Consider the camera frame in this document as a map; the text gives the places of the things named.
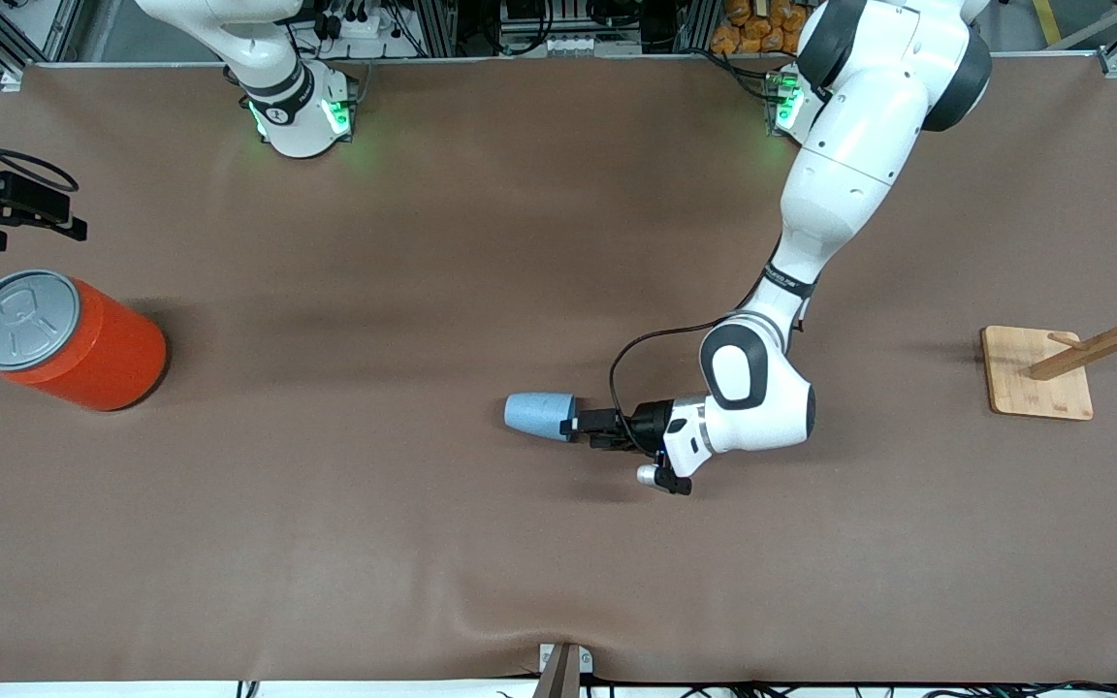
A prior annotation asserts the light blue cup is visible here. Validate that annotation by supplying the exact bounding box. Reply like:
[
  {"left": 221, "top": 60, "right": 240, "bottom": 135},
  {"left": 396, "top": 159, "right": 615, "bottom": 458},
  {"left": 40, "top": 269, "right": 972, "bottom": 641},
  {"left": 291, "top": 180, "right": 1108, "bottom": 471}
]
[{"left": 504, "top": 392, "right": 579, "bottom": 445}]

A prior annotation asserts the wooden cup stand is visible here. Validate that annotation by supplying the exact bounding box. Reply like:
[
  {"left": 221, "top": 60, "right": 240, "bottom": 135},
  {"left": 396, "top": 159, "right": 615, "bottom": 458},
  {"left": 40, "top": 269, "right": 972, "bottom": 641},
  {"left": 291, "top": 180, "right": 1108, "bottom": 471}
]
[{"left": 981, "top": 259, "right": 1117, "bottom": 421}]

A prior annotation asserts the orange can with silver lid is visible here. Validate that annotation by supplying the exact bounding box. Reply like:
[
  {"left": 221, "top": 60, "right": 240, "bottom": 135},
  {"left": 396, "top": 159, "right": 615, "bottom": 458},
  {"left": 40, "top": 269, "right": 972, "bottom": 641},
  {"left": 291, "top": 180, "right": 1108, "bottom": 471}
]
[{"left": 0, "top": 270, "right": 169, "bottom": 413}]

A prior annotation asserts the brown table cover sheet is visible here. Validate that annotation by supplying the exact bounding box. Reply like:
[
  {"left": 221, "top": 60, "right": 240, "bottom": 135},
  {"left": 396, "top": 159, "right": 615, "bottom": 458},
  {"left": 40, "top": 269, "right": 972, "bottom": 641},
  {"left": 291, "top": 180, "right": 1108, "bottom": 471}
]
[{"left": 0, "top": 53, "right": 1117, "bottom": 684}]

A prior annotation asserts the white power strip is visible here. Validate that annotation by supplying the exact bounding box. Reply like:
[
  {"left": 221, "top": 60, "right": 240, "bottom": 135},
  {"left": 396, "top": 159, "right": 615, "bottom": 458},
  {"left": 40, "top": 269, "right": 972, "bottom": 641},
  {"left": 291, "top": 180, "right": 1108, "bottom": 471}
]
[{"left": 321, "top": 8, "right": 395, "bottom": 45}]

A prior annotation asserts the white terminal strip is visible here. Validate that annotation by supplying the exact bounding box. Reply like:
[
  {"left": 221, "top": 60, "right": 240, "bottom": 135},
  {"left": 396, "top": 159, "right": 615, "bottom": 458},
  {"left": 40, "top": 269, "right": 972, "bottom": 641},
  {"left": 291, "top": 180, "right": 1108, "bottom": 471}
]
[{"left": 498, "top": 34, "right": 608, "bottom": 56}]

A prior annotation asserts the orange snack bags pile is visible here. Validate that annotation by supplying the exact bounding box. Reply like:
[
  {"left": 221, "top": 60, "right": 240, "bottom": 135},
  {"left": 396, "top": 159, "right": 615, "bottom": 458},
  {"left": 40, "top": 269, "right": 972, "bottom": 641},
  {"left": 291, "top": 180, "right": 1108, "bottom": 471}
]
[{"left": 711, "top": 0, "right": 816, "bottom": 56}]

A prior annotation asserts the metal table edge bracket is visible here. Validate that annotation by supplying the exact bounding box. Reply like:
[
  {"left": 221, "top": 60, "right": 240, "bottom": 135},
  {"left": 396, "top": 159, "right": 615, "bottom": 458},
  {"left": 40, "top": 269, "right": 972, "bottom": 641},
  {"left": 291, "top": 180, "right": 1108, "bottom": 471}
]
[{"left": 539, "top": 643, "right": 594, "bottom": 675}]

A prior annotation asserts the brown camera post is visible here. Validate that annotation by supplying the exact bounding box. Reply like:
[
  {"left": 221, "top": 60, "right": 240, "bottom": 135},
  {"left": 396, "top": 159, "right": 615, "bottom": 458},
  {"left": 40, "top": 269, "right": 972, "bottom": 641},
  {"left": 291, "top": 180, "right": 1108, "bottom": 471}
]
[{"left": 531, "top": 644, "right": 582, "bottom": 698}]

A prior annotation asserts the black base cable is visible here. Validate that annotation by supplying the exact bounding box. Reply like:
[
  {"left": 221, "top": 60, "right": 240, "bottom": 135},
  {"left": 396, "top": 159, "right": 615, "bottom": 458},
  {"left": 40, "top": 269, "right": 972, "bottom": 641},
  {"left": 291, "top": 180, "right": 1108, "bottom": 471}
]
[{"left": 704, "top": 48, "right": 778, "bottom": 100}]

